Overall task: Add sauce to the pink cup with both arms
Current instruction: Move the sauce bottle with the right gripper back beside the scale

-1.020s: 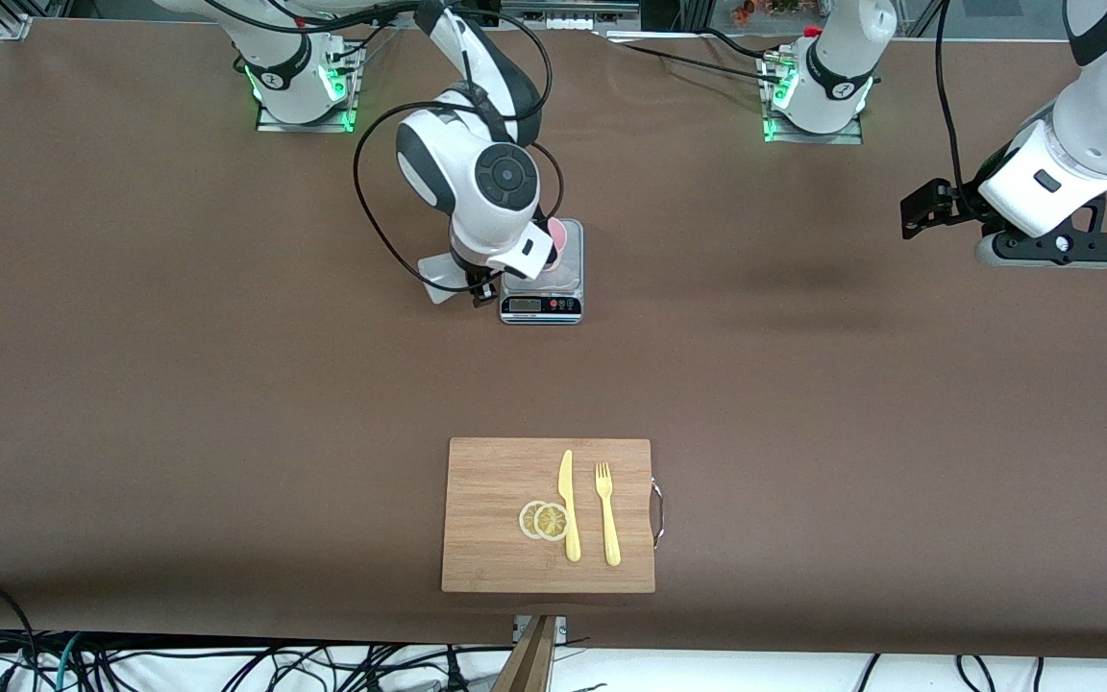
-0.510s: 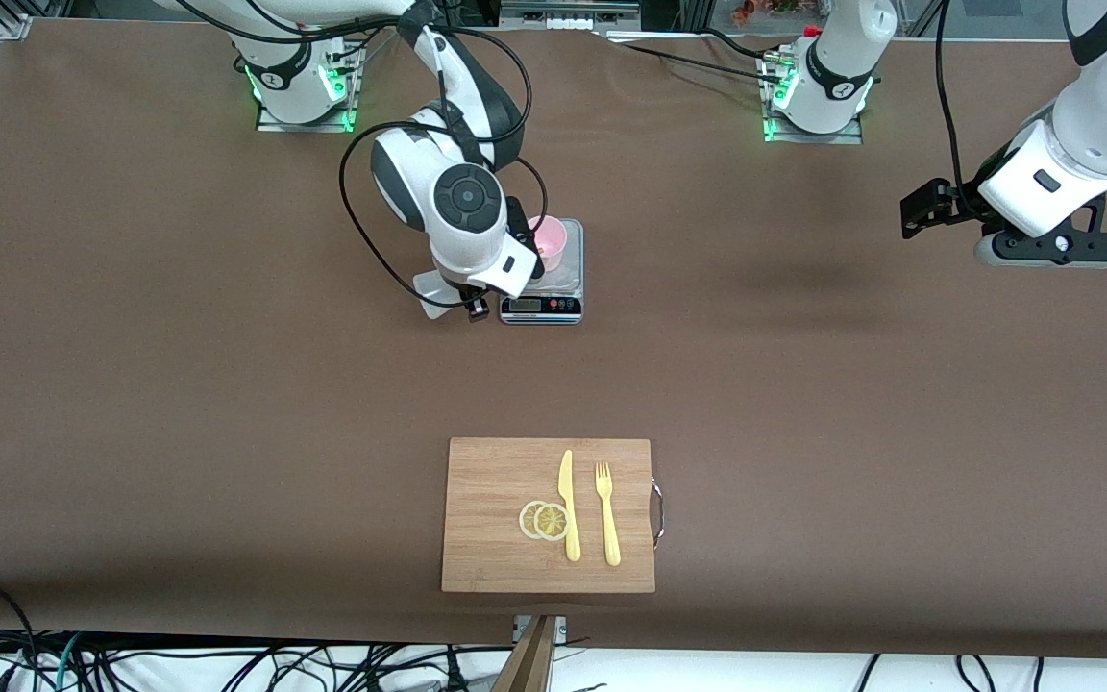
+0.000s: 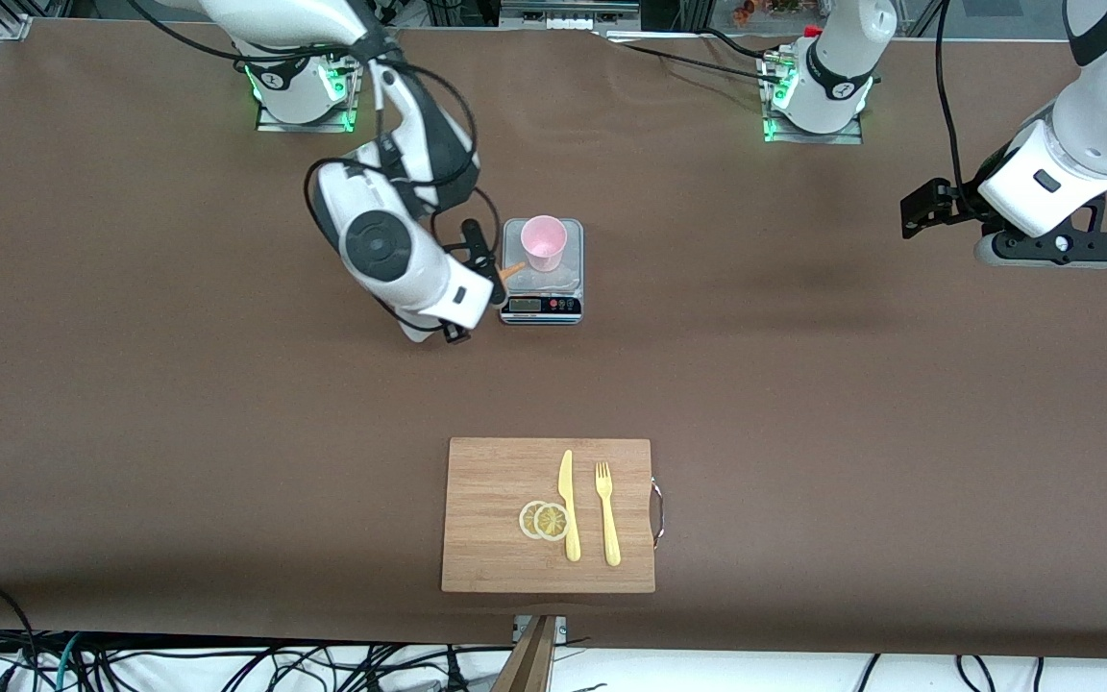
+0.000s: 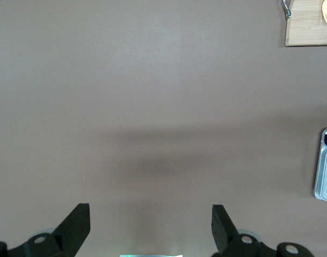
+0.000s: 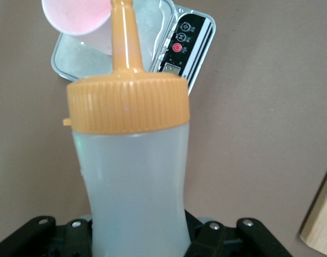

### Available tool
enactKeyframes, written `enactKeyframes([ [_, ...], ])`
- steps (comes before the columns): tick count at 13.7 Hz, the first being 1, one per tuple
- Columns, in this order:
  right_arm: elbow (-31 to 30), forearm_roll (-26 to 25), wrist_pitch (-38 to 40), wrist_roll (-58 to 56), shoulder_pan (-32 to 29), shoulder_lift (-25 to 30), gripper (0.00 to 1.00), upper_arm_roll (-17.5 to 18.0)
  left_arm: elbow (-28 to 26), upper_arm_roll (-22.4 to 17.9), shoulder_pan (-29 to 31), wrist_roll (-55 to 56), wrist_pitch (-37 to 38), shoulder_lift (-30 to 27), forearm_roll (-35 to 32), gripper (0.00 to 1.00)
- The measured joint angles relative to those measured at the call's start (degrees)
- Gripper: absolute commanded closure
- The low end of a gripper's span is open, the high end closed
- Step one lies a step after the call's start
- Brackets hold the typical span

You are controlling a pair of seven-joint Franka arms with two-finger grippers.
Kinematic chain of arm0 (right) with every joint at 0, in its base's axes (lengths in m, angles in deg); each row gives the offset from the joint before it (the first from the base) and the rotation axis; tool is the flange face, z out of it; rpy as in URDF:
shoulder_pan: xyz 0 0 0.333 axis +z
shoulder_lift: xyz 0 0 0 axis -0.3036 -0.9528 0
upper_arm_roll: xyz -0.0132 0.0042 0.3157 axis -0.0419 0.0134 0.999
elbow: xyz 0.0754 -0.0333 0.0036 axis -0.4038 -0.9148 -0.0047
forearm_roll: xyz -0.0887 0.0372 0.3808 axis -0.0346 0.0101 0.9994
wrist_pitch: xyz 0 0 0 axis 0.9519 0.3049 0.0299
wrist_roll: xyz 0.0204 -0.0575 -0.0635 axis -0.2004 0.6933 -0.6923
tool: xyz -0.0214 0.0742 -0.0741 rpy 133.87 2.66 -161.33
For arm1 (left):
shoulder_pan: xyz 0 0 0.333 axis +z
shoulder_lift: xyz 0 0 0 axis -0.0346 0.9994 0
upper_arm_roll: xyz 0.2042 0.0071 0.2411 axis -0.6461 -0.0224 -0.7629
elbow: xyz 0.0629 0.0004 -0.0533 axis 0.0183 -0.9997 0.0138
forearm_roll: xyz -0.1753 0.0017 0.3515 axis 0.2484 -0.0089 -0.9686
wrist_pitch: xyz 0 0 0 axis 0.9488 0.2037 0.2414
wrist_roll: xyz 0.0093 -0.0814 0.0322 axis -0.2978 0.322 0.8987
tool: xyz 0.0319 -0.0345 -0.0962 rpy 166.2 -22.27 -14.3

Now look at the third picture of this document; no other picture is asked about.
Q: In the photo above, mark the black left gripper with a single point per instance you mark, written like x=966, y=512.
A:
x=949, y=203

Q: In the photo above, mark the translucent sauce bottle orange cap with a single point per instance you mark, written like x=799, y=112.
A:
x=512, y=272

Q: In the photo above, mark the pink plastic cup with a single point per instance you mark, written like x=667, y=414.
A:
x=544, y=245

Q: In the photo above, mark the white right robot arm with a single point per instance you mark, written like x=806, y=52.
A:
x=381, y=250

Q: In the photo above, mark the silver digital kitchen scale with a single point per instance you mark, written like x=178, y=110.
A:
x=539, y=306

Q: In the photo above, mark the wooden cutting board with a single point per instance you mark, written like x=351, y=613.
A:
x=486, y=500

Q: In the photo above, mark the yellow plastic knife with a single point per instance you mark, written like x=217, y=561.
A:
x=568, y=490

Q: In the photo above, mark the lemon slice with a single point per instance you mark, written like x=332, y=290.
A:
x=552, y=522
x=525, y=520

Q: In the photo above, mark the yellow plastic fork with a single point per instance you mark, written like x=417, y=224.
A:
x=609, y=529

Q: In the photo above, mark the brown table cover sheet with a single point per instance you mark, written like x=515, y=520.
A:
x=227, y=481

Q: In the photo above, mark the white power strip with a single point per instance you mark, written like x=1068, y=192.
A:
x=568, y=22

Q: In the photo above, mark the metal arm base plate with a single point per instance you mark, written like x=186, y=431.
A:
x=270, y=123
x=851, y=136

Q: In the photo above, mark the small metal mounting bracket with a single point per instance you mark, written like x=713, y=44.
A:
x=561, y=630

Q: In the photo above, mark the wooden post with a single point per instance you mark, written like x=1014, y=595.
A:
x=529, y=663

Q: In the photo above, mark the metal corner bracket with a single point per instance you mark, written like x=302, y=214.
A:
x=12, y=25

